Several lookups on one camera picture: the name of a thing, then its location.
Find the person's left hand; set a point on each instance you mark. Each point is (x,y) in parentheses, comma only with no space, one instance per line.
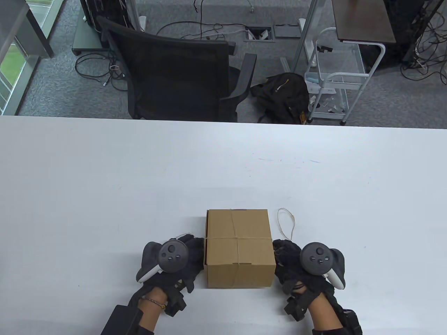
(193,254)

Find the person's right hand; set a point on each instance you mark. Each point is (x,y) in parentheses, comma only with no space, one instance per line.
(288,265)

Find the thin jute twine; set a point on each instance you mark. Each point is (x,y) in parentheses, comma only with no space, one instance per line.
(223,238)

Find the brown cardboard box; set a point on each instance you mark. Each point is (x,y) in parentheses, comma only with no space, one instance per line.
(223,223)

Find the black forearm battery pack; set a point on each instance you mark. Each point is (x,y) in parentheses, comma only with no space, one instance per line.
(351,322)
(120,321)

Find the person's right forearm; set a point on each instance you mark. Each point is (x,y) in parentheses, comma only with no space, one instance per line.
(324,314)

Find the person's left forearm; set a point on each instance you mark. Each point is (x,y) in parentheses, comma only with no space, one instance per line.
(152,314)

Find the grey floor outlet box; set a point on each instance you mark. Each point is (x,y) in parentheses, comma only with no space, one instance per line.
(258,33)

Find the grey and white hand controller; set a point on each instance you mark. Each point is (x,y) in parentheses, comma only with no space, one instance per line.
(171,254)
(317,258)

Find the black backpack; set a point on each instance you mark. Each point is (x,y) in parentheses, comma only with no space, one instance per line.
(283,94)

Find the black mesh office chair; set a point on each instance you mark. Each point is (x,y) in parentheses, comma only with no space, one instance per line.
(174,76)

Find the grey floor cover plate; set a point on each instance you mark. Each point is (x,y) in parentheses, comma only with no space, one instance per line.
(286,30)

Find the dark brown side table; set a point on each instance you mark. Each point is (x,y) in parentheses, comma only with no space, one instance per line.
(363,21)

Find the black equipment rack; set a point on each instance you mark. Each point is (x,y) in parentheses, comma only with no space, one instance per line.
(104,10)

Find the grey aluminium post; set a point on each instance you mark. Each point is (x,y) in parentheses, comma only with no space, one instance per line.
(303,31)

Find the grey stand base plate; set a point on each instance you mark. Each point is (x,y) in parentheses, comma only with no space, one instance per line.
(87,38)

